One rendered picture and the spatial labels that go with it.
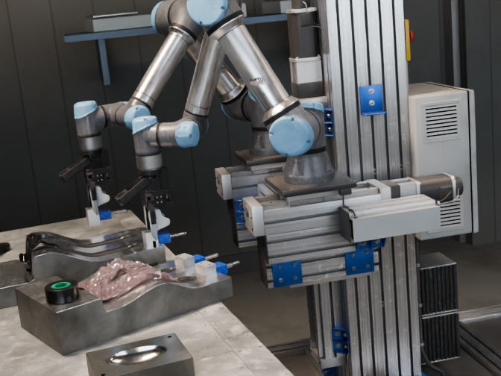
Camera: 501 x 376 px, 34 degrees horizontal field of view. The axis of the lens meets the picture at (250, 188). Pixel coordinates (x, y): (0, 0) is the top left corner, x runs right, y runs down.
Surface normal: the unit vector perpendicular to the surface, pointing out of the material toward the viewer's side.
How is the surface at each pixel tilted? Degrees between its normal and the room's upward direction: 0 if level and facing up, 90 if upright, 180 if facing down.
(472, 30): 90
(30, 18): 90
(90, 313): 90
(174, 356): 0
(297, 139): 97
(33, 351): 0
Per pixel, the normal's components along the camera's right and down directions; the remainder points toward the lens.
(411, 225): 0.21, 0.20
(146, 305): 0.60, 0.13
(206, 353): -0.09, -0.97
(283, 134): -0.20, 0.35
